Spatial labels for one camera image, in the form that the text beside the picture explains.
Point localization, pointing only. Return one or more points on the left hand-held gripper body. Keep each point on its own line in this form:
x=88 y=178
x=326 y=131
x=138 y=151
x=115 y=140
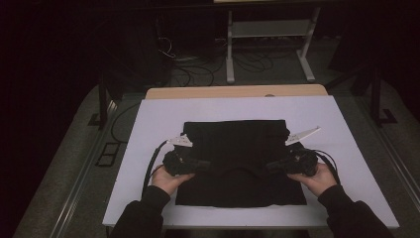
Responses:
x=178 y=163

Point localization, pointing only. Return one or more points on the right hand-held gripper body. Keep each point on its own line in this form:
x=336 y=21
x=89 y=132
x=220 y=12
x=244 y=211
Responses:
x=303 y=162

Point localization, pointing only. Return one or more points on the black tank top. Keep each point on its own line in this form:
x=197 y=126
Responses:
x=237 y=145

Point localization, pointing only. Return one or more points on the person's left hand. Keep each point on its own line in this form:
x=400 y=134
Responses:
x=166 y=181

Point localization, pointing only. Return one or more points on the person's right hand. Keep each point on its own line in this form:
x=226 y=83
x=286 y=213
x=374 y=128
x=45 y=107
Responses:
x=320 y=181

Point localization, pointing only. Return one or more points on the white table mat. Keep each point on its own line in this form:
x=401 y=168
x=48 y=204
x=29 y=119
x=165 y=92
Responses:
x=155 y=119

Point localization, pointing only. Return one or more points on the wooden table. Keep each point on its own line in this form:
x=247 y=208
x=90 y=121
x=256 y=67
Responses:
x=185 y=92

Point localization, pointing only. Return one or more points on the black metal stand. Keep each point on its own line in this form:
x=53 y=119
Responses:
x=102 y=102
x=375 y=99

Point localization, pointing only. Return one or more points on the black floor socket frame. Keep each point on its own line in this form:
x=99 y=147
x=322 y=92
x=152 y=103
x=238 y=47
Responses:
x=99 y=163

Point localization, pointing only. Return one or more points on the aluminium floor rail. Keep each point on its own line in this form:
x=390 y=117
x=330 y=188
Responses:
x=401 y=172
x=77 y=195

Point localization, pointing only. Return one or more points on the white metal desk frame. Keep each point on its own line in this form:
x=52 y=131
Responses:
x=230 y=49

